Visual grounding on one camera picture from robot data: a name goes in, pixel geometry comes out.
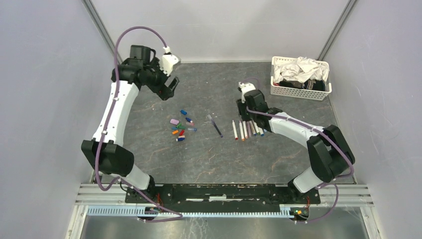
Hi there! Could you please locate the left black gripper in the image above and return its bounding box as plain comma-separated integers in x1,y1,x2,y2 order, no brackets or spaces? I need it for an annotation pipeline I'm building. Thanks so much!
143,58,180,101

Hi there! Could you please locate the dark blue capped marker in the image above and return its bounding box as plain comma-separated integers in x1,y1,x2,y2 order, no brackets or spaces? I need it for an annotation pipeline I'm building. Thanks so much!
249,121,257,136

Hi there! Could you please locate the beige capped marker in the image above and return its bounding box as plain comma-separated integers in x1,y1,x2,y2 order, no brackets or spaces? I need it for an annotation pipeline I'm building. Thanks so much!
242,121,248,139

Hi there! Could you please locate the pink thin pen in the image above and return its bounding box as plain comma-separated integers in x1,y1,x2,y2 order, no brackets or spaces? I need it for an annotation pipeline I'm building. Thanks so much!
246,121,253,137

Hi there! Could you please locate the large blue white marker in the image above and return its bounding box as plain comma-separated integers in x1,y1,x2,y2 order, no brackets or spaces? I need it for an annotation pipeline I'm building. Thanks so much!
258,127,264,136

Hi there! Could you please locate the pink highlighter cap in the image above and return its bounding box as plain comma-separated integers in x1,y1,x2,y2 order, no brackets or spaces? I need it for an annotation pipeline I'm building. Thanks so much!
170,119,180,125

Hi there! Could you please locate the orange capped marker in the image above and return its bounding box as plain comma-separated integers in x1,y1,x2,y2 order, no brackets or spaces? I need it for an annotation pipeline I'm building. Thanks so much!
239,120,245,141

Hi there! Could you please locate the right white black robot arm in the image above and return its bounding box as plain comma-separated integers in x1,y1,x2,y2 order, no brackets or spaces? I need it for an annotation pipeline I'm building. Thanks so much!
236,88,355,203

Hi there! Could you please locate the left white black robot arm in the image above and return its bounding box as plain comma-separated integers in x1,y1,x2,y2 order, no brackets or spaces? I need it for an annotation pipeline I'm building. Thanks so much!
81,45,181,203

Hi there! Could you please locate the white plastic basket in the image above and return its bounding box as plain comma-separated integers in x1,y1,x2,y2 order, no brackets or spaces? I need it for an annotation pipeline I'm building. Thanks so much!
270,69,332,101

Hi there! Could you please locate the white cloth in basket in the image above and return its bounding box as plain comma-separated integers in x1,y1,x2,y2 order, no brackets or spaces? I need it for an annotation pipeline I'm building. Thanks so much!
272,56,329,84

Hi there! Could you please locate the black cloth in basket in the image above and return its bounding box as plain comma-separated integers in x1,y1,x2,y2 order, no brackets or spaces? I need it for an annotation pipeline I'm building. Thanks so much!
277,80,325,91

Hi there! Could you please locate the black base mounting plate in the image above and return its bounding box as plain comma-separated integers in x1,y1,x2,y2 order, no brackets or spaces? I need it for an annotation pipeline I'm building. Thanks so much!
146,184,321,213

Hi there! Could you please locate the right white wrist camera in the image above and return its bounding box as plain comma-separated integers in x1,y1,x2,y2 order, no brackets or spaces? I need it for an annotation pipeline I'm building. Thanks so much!
238,82,256,103

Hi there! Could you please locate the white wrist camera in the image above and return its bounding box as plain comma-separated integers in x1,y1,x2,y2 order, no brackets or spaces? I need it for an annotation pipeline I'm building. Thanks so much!
238,82,256,103
159,46,181,76

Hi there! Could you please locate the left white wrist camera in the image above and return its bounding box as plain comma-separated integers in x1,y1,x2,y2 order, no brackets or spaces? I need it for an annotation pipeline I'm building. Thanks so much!
159,46,181,76

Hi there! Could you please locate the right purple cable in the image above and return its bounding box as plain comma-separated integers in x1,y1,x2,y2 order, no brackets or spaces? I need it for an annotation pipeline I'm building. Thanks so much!
239,77,355,224

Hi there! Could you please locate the aluminium frame rail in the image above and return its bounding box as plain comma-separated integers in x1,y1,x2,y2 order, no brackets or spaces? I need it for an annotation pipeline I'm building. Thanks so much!
75,184,374,208

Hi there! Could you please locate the white cable duct strip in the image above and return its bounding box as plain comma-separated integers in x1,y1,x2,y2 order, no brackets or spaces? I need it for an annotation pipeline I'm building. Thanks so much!
87,206,294,219

